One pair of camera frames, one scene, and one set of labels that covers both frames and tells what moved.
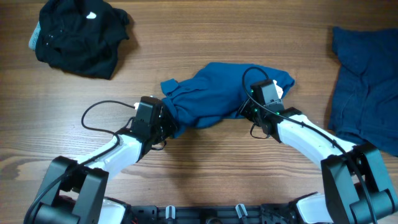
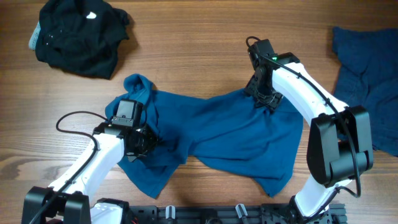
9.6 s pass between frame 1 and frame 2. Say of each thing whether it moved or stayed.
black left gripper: moved
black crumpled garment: stayed
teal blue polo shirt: moved
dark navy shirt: stayed
